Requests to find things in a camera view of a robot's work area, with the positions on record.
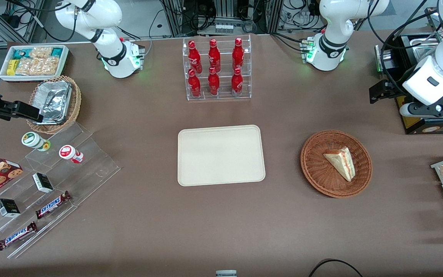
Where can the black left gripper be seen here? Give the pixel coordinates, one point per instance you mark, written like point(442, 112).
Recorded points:
point(393, 89)

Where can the triangle sandwich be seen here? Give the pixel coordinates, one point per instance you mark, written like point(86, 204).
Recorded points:
point(340, 162)

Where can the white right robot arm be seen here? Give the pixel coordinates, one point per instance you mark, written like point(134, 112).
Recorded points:
point(110, 38)

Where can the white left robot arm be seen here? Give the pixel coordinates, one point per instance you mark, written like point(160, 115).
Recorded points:
point(333, 27)

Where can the aluminium foil tray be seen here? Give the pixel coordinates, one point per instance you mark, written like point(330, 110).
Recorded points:
point(52, 100)

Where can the light wicker basket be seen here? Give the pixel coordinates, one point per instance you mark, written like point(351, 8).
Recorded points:
point(74, 105)

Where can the round brown wicker basket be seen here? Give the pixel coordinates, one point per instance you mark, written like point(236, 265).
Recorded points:
point(317, 169)

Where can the cream plastic tray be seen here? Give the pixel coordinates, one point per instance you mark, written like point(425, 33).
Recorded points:
point(221, 156)

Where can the green lid yogurt cup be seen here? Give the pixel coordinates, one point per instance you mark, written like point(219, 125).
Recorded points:
point(33, 140)

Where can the clear bag of crackers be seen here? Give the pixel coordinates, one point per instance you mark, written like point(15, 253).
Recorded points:
point(40, 52)
point(27, 67)
point(49, 66)

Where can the yellow snack packet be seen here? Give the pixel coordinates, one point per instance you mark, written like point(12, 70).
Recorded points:
point(12, 67)

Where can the teal snack packet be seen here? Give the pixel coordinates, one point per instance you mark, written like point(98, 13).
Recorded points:
point(57, 52)
point(22, 54)

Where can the red lid yogurt cup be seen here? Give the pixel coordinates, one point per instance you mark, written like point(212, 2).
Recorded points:
point(69, 152)

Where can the white rectangular snack bin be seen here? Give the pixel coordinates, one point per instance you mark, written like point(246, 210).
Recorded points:
point(65, 61)

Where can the small black box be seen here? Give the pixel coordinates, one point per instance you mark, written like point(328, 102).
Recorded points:
point(43, 182)
point(8, 208)

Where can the clear acrylic stepped display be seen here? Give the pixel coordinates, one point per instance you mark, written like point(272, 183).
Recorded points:
point(87, 169)

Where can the Snickers chocolate bar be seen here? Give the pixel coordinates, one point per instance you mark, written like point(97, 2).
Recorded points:
point(53, 204)
point(17, 236)

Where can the red cola bottle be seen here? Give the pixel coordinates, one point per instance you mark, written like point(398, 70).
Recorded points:
point(214, 57)
point(238, 55)
point(194, 85)
point(237, 84)
point(195, 57)
point(214, 84)

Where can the clear acrylic bottle rack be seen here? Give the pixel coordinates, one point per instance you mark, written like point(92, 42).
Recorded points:
point(225, 82)

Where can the small grey device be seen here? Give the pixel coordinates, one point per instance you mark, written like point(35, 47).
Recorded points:
point(226, 273)

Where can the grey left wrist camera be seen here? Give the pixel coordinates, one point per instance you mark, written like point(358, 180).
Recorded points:
point(407, 110)

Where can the aluminium frame rack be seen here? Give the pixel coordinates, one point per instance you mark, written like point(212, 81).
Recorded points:
point(221, 15)

